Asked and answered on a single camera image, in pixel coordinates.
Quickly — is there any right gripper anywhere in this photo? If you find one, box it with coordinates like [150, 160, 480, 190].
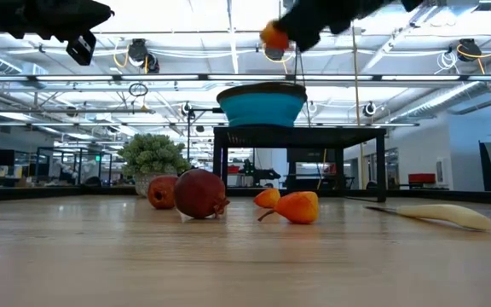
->
[278, 0, 401, 53]

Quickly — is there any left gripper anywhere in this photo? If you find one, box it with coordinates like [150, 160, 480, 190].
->
[18, 0, 114, 68]

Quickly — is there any orange tangerine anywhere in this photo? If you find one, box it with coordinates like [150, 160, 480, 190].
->
[259, 19, 292, 50]

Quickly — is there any blue collapsible bowl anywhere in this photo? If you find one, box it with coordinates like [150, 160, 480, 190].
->
[216, 81, 309, 129]

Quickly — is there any small orange pear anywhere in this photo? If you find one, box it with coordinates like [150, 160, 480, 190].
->
[257, 190, 321, 225]
[253, 188, 282, 210]

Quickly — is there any pale yellow banana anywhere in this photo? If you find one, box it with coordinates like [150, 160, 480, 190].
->
[364, 203, 491, 233]

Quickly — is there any black mesh metal shelf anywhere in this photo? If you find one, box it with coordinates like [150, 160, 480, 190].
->
[211, 125, 388, 204]

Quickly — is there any green potted plant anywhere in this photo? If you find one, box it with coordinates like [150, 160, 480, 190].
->
[117, 133, 192, 199]

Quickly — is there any red box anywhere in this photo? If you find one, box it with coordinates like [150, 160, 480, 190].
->
[407, 172, 437, 185]

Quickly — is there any black hanging cable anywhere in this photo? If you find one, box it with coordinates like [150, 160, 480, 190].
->
[292, 42, 313, 129]

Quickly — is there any black ceiling cord reel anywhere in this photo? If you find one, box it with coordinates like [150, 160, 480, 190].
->
[126, 37, 161, 74]
[264, 45, 286, 61]
[457, 38, 483, 63]

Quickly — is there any black workstation frame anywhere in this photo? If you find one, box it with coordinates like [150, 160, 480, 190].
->
[34, 146, 113, 187]

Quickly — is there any black metal table frame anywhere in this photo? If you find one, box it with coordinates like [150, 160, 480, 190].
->
[0, 185, 491, 206]

